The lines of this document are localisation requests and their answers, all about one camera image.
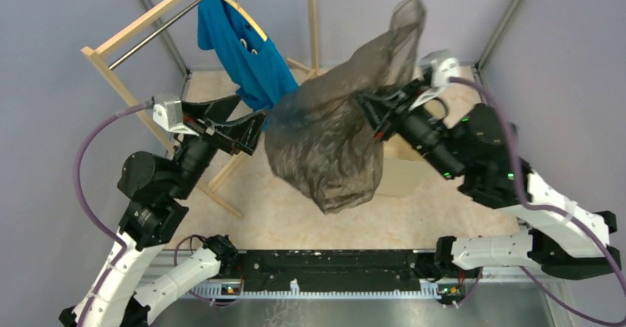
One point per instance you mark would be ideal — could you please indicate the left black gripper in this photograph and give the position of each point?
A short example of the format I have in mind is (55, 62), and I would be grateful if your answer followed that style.
(243, 131)

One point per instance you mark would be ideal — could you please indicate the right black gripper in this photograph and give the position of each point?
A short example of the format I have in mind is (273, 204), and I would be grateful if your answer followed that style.
(384, 107)

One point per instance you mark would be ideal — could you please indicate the cream plastic trash bin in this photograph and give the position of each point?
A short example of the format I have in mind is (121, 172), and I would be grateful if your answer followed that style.
(403, 169)

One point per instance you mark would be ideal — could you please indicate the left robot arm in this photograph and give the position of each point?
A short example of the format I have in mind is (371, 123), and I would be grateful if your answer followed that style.
(156, 187)

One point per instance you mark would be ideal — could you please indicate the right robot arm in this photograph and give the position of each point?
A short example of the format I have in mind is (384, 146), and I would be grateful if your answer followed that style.
(561, 239)

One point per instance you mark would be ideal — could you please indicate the blue t-shirt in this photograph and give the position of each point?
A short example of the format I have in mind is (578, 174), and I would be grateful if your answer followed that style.
(256, 67)

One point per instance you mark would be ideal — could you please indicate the wooden clothes hanger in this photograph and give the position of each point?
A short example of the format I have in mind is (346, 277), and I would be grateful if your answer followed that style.
(249, 20)

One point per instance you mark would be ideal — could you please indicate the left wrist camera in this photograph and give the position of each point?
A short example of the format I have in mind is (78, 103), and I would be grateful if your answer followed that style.
(168, 114)

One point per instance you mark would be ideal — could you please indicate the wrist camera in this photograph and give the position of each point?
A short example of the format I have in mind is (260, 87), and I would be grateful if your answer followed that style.
(437, 67)
(168, 114)

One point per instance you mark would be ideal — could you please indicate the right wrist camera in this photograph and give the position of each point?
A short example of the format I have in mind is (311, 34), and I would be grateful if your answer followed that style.
(437, 67)

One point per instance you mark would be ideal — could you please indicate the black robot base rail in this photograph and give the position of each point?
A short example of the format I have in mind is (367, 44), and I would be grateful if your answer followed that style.
(348, 270)

